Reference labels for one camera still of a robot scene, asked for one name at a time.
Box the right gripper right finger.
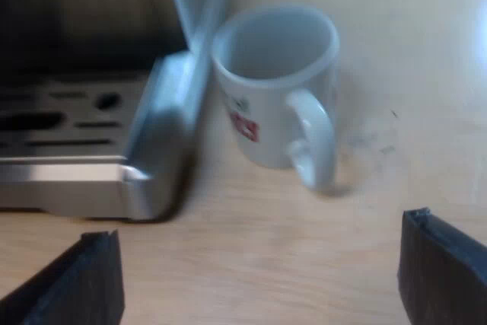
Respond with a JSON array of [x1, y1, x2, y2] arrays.
[[396, 207, 487, 325]]

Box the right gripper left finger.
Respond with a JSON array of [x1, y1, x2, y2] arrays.
[[0, 229, 126, 325]]

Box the steel espresso machine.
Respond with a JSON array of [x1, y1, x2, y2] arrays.
[[0, 0, 231, 221]]

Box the white mug with red print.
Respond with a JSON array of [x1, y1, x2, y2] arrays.
[[211, 5, 340, 194]]

